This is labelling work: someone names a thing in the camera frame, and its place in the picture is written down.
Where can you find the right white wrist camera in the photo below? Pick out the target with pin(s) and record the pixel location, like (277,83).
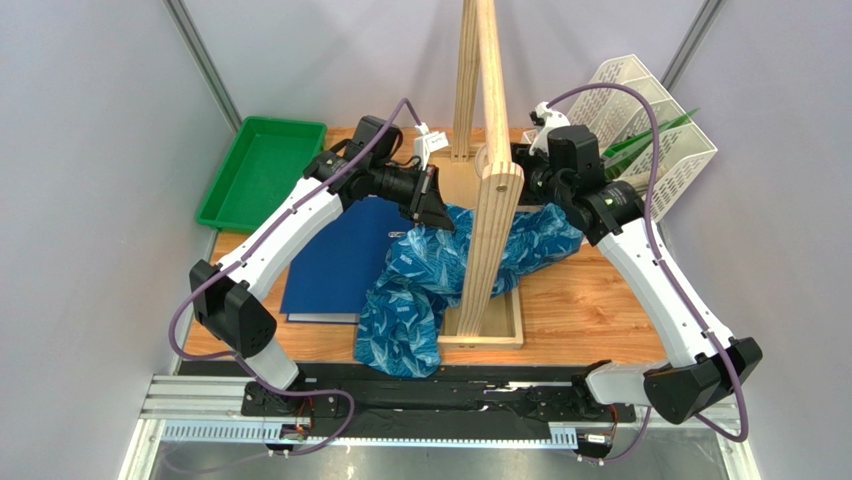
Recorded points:
(545,119)

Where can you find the green plastic tray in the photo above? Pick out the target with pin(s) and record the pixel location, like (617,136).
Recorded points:
(259,171)

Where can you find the white plastic file rack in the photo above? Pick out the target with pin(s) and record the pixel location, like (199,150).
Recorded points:
(624,131)

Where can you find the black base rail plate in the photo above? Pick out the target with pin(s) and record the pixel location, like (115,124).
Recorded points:
(458,406)

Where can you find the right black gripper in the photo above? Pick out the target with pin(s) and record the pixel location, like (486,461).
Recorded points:
(523,175)

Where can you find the blue ring binder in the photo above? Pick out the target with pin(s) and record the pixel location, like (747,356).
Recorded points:
(328,280)

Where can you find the wooden hanger stand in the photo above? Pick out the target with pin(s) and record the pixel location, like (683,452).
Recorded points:
(482,321)

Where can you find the blue patterned shorts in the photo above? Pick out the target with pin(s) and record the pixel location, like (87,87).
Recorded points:
(423,276)

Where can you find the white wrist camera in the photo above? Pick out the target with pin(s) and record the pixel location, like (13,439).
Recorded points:
(426,143)
(545,119)

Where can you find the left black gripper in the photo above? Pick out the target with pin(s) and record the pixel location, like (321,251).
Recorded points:
(426,204)

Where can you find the wooden clothes hanger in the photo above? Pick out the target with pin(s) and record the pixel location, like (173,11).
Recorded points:
(481,160)

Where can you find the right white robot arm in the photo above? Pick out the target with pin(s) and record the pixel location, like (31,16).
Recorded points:
(704,362)

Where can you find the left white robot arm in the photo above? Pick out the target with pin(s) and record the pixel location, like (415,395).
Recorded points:
(226,297)

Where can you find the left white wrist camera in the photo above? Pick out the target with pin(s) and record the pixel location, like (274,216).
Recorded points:
(426,143)

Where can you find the green folder in rack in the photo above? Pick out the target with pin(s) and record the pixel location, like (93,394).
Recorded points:
(618,157)

